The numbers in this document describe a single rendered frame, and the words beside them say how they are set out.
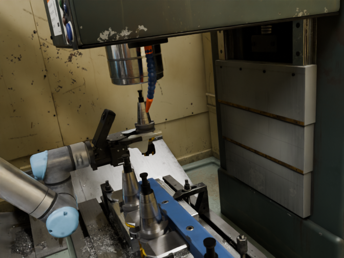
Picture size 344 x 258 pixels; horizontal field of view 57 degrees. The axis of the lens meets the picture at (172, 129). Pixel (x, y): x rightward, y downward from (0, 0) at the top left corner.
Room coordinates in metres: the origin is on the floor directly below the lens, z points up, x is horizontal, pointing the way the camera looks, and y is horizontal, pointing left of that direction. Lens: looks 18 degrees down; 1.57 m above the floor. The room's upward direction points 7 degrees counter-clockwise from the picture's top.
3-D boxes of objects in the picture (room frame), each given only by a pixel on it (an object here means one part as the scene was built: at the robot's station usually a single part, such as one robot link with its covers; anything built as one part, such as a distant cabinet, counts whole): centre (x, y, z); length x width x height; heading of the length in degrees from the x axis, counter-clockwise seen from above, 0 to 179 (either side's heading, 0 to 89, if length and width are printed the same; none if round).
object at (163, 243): (0.46, 0.04, 1.21); 0.07 x 0.05 x 0.01; 113
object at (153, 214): (0.51, 0.06, 1.26); 0.04 x 0.04 x 0.07
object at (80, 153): (0.87, 0.27, 1.24); 0.08 x 0.05 x 0.08; 23
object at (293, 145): (1.13, -0.33, 1.16); 0.48 x 0.05 x 0.51; 23
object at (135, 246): (0.98, 0.11, 0.96); 0.29 x 0.23 x 0.05; 23
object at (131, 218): (0.56, 0.08, 1.21); 0.07 x 0.05 x 0.01; 113
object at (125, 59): (0.95, 0.08, 1.49); 0.16 x 0.16 x 0.12
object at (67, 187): (0.82, 0.34, 1.14); 0.11 x 0.08 x 0.11; 18
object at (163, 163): (1.56, 0.35, 0.75); 0.89 x 0.67 x 0.26; 113
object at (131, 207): (0.61, 0.10, 1.21); 0.06 x 0.06 x 0.03
